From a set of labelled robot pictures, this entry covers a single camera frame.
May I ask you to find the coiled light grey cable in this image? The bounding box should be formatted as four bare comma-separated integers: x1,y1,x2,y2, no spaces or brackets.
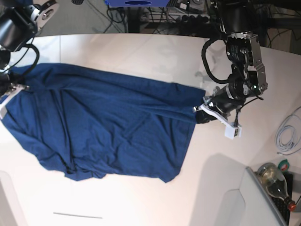
275,108,301,156

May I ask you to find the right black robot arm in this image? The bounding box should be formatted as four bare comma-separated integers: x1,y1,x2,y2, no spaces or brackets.
0,0,59,96

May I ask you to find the blue box with slot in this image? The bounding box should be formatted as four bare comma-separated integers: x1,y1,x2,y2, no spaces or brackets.
104,0,169,7

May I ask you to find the clear plastic bottle red cap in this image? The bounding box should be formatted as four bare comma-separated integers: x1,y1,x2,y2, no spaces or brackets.
257,162,296,211

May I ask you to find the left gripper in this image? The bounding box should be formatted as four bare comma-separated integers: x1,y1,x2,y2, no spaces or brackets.
195,86,246,124

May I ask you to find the green tape roll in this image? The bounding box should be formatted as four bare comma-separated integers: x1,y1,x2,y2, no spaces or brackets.
278,159,290,172

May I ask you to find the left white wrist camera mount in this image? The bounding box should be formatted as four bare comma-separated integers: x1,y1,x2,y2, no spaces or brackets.
192,87,243,140

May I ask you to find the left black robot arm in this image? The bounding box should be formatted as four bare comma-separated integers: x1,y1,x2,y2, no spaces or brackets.
197,0,268,123

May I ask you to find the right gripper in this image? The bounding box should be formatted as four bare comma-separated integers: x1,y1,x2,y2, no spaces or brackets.
0,73,16,97

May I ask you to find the dark blue t-shirt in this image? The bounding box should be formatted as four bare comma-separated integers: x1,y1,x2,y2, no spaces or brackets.
2,64,205,182

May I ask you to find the black power strip red light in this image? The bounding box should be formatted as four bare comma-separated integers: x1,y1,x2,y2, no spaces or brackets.
180,15,209,26

